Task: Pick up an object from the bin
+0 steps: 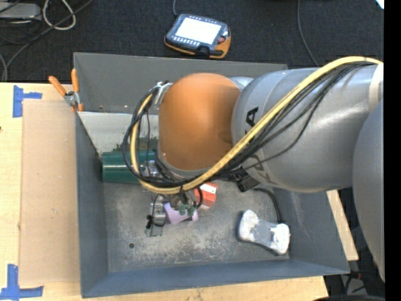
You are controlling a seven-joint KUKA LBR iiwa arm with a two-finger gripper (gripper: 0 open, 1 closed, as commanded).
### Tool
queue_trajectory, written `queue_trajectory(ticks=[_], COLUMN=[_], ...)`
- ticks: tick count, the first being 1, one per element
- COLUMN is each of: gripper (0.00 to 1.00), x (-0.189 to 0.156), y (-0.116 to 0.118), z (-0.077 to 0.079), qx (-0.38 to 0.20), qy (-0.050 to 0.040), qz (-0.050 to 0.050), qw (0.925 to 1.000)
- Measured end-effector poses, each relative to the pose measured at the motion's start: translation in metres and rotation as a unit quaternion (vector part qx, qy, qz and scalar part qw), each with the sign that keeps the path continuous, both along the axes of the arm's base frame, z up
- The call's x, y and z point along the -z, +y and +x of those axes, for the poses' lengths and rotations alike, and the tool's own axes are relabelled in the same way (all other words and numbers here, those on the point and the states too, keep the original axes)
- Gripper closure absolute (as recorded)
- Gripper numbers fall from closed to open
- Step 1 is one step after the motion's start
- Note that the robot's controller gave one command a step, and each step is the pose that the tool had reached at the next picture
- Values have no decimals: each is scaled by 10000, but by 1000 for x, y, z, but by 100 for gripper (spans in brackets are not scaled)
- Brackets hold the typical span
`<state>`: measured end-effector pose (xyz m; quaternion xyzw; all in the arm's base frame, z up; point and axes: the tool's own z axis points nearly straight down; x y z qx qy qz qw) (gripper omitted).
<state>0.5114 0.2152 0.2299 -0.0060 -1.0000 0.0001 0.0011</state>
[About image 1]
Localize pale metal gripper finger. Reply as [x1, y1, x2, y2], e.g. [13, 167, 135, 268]
[151, 195, 167, 215]
[145, 213, 167, 238]

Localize lilac flat block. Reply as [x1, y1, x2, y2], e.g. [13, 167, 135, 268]
[164, 201, 200, 226]

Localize red and white box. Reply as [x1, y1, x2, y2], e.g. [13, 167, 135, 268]
[194, 182, 219, 210]

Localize grey metal bin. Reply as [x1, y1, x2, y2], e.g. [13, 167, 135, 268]
[72, 52, 352, 298]

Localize dark green flat block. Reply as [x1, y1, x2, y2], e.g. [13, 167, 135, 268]
[101, 150, 158, 185]

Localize pale flat board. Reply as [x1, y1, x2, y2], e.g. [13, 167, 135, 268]
[18, 98, 81, 290]

